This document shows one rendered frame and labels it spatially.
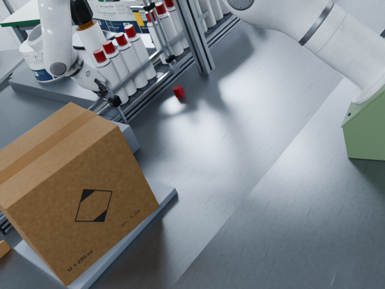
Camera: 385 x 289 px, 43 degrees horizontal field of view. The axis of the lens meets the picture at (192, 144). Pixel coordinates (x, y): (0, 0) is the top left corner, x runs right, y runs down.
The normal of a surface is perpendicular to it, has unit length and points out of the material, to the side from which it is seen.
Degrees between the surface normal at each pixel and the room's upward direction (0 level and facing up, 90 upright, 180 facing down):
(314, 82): 0
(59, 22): 59
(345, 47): 70
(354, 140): 90
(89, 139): 0
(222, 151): 0
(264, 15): 115
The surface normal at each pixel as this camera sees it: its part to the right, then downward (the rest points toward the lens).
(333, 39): -0.22, 0.34
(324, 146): -0.32, -0.75
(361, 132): -0.45, 0.65
